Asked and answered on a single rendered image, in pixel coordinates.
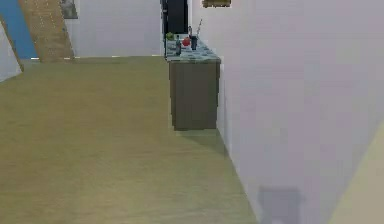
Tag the brown cabinet with speckled worktop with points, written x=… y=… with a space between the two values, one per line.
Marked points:
x=193 y=96

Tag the dark glass bottle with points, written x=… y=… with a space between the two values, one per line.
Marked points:
x=178 y=46

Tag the dark blue cup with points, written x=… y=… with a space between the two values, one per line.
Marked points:
x=193 y=42

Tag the red round apple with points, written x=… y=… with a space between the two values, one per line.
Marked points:
x=186 y=42

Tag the green leafy lettuce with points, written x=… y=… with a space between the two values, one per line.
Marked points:
x=170 y=36

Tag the grey slim utensil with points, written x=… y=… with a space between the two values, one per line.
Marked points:
x=199 y=27

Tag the black fridge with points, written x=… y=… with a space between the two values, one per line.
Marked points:
x=175 y=16

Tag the brown wooden room door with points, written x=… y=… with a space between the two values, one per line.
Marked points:
x=46 y=30

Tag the brown wall cupboard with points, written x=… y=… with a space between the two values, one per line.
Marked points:
x=216 y=3

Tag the grey framed wall picture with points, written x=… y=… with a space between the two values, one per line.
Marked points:
x=69 y=8

